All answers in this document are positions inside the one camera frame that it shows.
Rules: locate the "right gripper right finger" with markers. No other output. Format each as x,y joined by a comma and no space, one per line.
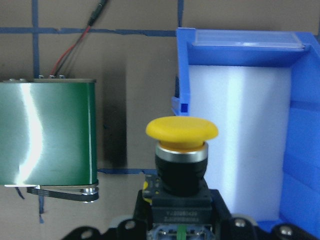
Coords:
228,226

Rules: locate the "yellow push button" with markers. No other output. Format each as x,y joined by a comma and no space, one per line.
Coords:
179,199

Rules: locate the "blue right bin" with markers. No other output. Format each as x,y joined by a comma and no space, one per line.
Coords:
300,193

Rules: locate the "white foam in right bin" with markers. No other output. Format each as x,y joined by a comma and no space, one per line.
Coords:
250,107

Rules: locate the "green conveyor belt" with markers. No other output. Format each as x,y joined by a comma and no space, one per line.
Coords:
48,137

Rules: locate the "clear bin label holder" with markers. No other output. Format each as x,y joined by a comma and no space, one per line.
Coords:
246,38

